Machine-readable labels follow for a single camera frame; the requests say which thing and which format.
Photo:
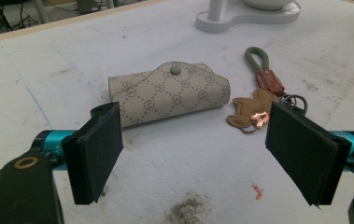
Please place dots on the beige patterned key pouch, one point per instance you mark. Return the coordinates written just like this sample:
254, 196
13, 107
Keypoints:
171, 93

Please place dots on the white stand base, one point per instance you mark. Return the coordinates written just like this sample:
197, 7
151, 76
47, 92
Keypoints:
243, 18

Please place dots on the metal stand leg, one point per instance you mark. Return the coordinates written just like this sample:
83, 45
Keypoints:
40, 11

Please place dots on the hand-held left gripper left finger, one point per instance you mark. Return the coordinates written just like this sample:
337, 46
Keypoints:
93, 155

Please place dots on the white bowl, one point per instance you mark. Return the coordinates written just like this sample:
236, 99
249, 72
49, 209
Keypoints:
268, 3

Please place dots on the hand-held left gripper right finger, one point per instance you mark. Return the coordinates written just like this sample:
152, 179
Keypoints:
305, 155

